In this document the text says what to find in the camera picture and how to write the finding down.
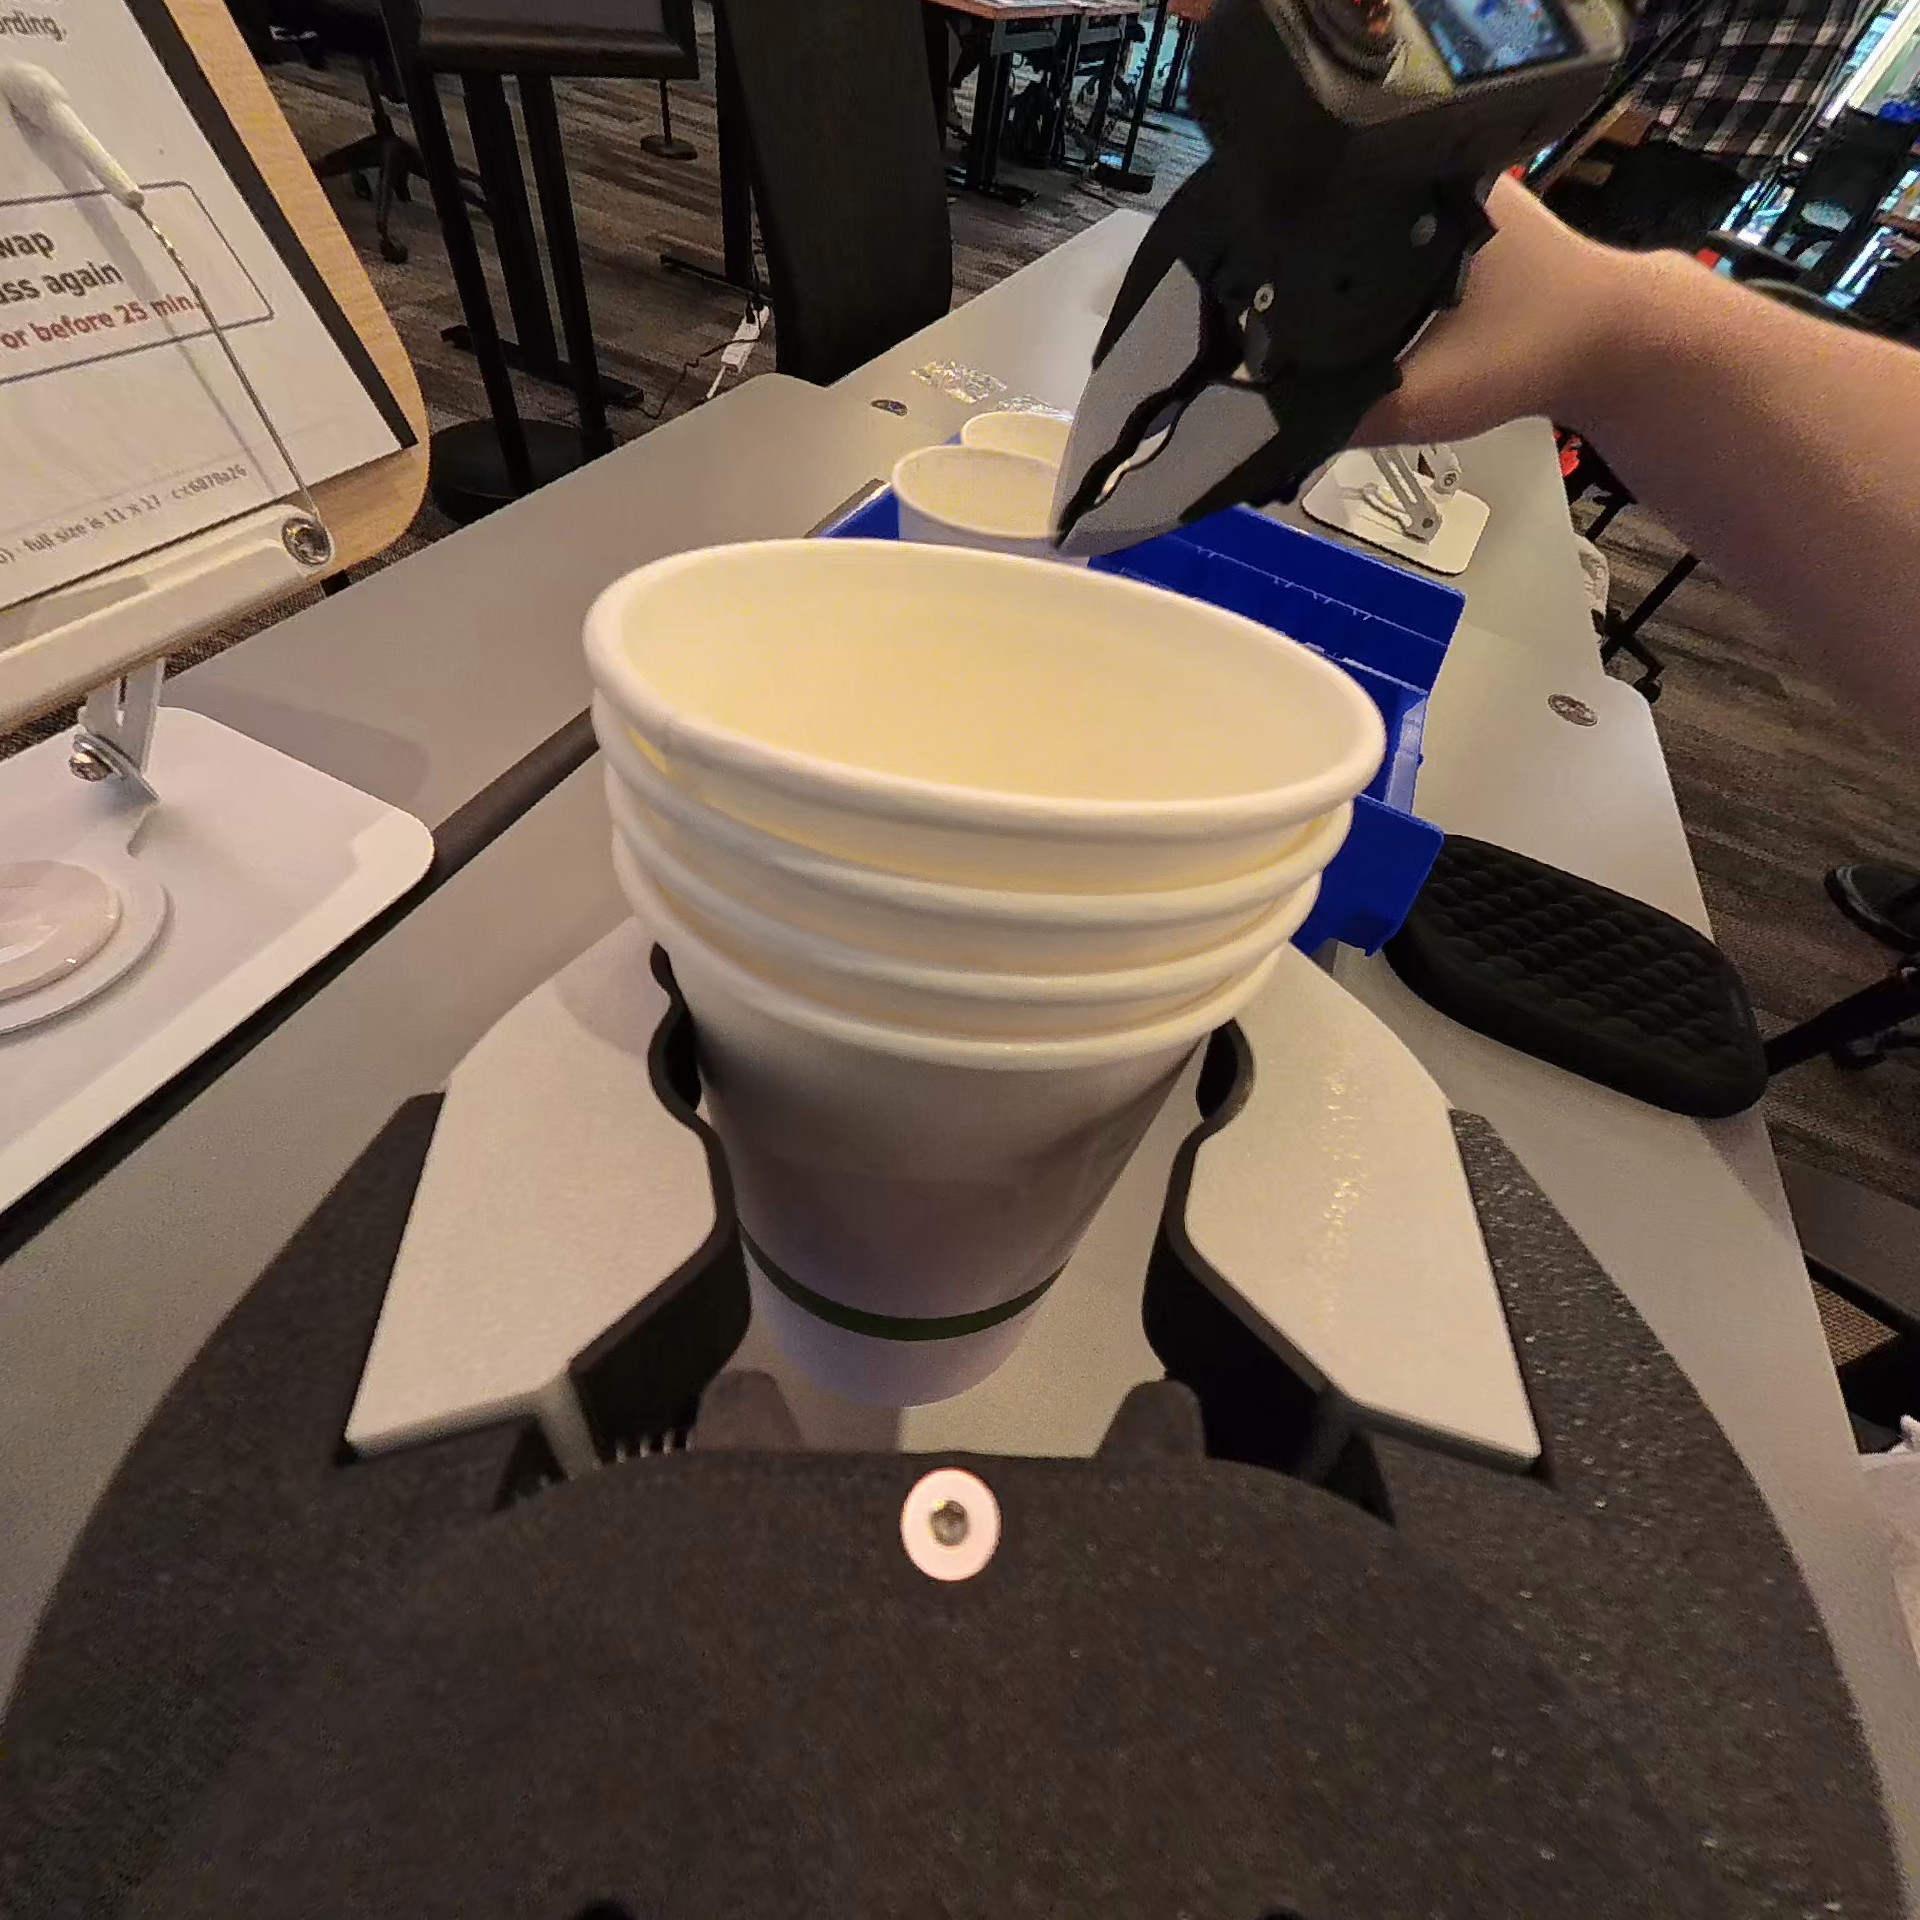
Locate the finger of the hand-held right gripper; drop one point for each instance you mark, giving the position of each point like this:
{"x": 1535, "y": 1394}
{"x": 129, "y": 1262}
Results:
{"x": 1261, "y": 443}
{"x": 1142, "y": 391}

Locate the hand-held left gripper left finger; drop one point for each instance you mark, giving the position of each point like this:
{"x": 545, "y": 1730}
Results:
{"x": 541, "y": 1230}

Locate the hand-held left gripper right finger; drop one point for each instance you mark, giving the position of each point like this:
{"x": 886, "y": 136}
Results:
{"x": 1351, "y": 1260}

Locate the blue plastic bin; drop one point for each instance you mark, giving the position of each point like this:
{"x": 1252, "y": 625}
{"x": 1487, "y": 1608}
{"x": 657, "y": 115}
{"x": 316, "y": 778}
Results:
{"x": 1323, "y": 644}

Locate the person's right forearm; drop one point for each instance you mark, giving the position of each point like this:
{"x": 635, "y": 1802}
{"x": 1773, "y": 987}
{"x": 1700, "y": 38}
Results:
{"x": 1773, "y": 420}

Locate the person's right hand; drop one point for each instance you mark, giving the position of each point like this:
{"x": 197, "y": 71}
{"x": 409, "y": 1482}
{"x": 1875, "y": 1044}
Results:
{"x": 1532, "y": 316}

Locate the clear crinkled plastic piece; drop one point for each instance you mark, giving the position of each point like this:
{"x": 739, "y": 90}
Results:
{"x": 976, "y": 383}

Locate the black wrist rest pad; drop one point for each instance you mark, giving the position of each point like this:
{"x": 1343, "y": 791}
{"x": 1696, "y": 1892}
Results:
{"x": 1576, "y": 976}

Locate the black office chair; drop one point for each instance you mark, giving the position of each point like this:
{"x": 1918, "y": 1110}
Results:
{"x": 843, "y": 182}

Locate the black display board stand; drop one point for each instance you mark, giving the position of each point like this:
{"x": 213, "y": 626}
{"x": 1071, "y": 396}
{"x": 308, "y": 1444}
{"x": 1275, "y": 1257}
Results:
{"x": 556, "y": 31}

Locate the instruction sheet on wooden stand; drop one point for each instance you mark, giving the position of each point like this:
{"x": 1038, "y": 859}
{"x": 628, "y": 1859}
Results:
{"x": 375, "y": 450}

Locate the printed instruction sign board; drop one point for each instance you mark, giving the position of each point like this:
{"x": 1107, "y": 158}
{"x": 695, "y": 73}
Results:
{"x": 152, "y": 300}

